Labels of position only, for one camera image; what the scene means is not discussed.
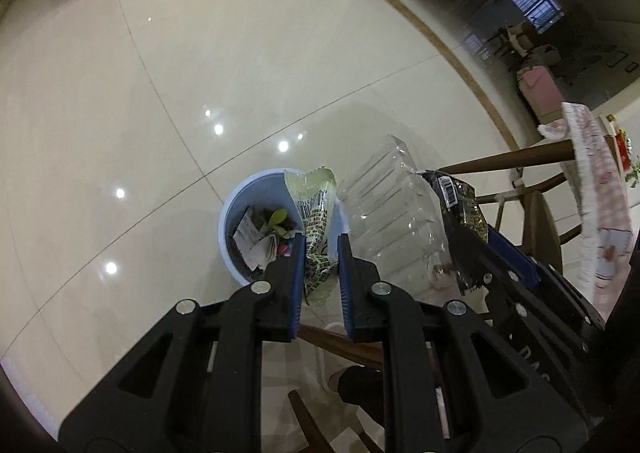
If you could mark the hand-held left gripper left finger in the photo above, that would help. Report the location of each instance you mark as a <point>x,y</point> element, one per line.
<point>298,283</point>

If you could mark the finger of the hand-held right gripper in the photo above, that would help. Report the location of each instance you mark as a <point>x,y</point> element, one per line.
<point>475,263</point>
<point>515,258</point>

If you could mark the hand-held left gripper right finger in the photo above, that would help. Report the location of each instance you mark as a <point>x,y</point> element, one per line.
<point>345,283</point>

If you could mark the black snack packet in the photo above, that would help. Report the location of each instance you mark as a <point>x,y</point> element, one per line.
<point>462,205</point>

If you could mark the yellow-green plastic wrapper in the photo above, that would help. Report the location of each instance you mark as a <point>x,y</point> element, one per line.
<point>278,223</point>

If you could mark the green white printed wrapper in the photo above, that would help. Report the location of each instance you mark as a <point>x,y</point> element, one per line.
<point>315,218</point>

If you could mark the clear plastic packaging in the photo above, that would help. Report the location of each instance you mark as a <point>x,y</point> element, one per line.
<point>390,213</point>

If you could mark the blue trash bin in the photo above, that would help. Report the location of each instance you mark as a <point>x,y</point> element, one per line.
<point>235,218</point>

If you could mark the wooden chair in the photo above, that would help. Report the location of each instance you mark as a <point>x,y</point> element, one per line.
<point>340,348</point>
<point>542,233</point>

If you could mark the crumpled white paper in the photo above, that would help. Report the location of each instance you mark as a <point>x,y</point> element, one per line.
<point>255,243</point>

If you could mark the white slipper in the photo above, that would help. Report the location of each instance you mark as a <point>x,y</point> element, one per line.
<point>327,358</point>

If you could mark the person's foot black sock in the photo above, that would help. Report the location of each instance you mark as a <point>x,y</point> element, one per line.
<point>360,388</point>

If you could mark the pink checkered tablecloth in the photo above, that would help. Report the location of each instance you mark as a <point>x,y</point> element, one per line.
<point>595,173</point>

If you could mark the green plant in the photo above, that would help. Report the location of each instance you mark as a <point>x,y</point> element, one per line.
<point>632,175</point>

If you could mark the pink upholstered chair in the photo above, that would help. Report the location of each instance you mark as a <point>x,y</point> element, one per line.
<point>540,88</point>

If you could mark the window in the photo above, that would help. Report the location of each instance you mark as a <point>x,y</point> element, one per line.
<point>534,0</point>

